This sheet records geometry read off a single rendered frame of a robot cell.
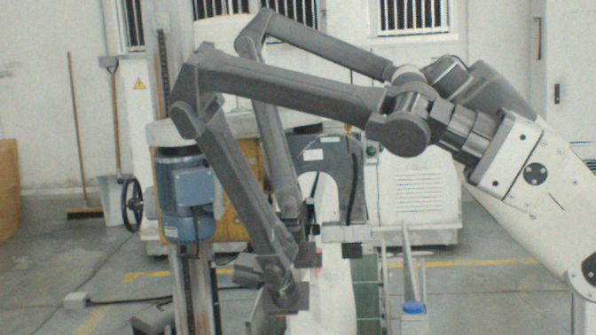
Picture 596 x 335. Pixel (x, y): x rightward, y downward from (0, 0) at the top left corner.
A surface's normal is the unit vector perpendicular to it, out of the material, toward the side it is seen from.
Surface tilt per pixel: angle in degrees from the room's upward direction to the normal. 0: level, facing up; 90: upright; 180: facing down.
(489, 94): 66
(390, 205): 90
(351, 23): 90
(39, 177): 90
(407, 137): 115
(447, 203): 90
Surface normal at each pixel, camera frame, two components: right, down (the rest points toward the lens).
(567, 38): -0.07, 0.22
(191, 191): 0.35, 0.18
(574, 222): 0.28, 0.58
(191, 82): -0.33, 0.61
